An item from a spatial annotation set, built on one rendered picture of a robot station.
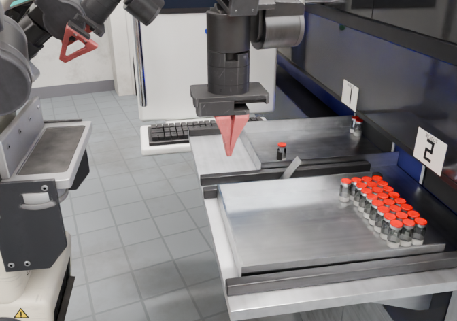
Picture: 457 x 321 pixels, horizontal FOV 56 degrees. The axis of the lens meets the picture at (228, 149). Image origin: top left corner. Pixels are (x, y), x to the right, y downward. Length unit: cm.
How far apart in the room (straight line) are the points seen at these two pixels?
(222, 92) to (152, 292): 151
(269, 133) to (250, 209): 40
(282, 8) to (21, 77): 32
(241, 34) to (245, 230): 39
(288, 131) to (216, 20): 73
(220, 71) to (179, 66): 94
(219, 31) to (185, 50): 94
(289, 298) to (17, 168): 46
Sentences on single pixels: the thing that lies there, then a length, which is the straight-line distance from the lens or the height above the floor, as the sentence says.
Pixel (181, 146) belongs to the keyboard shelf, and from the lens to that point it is 134.
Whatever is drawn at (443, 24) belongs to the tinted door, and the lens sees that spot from 85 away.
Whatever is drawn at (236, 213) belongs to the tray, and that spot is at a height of 88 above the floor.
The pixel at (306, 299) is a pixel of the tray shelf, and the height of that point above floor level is 88.
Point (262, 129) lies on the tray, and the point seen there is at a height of 89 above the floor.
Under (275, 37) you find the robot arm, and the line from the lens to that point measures 58.
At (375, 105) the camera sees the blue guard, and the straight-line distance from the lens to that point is 102.
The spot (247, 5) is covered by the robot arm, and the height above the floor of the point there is 129.
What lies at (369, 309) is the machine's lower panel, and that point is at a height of 54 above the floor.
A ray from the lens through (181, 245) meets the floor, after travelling 224.
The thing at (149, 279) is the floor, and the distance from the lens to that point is 206.
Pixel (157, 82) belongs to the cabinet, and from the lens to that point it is 150.
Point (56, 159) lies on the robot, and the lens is 76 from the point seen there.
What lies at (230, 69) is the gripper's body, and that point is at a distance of 56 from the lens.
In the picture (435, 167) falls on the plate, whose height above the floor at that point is 100.
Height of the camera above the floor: 135
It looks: 25 degrees down
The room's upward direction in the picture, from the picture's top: straight up
